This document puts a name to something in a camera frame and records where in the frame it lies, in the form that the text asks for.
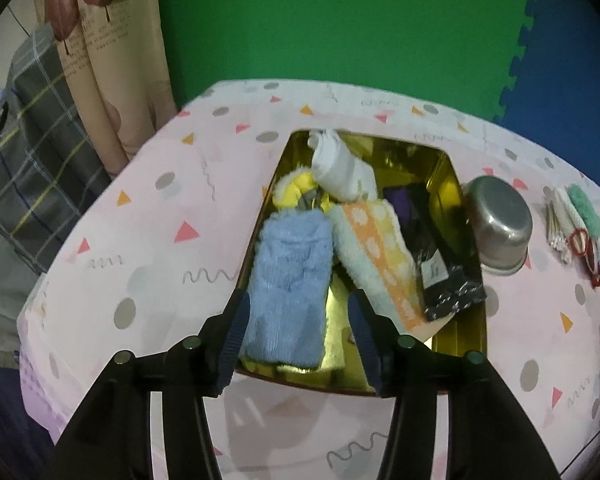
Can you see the stainless steel bowl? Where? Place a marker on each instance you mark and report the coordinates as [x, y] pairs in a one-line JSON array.
[[500, 225]]

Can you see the yellow sock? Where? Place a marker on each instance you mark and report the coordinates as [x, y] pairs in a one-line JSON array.
[[300, 190]]

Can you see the beige printed curtain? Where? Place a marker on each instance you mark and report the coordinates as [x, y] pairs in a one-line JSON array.
[[110, 85]]

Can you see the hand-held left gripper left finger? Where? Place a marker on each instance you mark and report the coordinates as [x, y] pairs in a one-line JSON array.
[[232, 340]]

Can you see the black plastic packet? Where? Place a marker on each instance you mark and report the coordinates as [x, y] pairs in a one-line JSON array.
[[440, 270]]

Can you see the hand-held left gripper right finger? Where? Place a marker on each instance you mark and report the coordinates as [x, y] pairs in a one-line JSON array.
[[362, 340]]

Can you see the dark blue cloth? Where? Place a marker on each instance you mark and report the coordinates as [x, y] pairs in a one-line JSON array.
[[5, 420]]

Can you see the lavender checkered cloth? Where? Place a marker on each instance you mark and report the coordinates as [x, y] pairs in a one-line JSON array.
[[35, 385]]

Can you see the blue fuzzy sock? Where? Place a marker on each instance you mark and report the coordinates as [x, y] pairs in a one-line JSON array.
[[290, 285]]

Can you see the orange white patterned sock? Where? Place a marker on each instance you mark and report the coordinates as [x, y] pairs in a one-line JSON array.
[[375, 250]]

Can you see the red and gold tin box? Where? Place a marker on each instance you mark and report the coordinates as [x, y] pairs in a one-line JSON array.
[[460, 350]]

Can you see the green foam mat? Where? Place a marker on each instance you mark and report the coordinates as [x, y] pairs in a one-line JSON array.
[[330, 25]]

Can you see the clear cotton swab packet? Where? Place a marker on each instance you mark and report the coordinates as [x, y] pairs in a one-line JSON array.
[[557, 240]]

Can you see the blue foam mat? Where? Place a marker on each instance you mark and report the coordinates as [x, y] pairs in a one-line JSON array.
[[570, 85]]

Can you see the teal fluffy scrunchie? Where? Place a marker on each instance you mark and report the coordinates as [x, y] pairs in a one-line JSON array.
[[587, 210]]

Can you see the grey plaid cloth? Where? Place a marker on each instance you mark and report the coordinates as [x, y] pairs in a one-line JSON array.
[[40, 160]]

